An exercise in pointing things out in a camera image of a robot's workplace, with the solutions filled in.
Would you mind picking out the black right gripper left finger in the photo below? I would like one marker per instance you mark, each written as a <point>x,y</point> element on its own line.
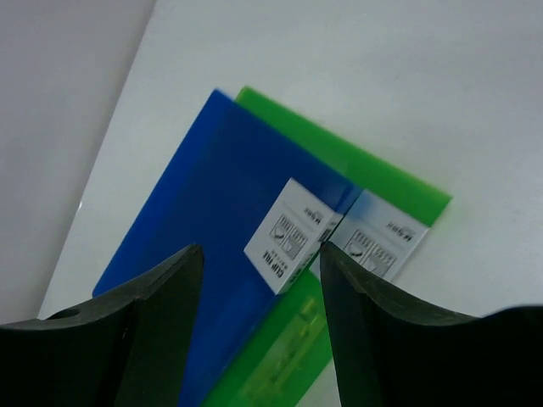
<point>126,347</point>

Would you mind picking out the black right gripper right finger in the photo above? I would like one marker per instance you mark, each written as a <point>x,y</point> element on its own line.
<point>391,348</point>

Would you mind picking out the blue folder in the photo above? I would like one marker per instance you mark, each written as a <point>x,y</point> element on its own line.
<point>257,204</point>

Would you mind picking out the green folder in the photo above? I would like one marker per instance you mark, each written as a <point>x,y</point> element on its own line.
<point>291,347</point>

